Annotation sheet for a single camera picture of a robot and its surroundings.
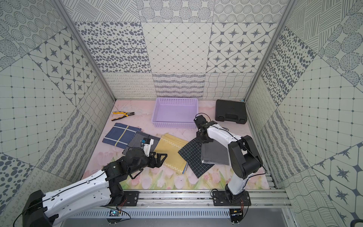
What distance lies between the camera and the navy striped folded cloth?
95 cm

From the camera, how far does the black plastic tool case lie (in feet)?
3.46

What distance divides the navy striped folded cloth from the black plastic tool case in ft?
2.07
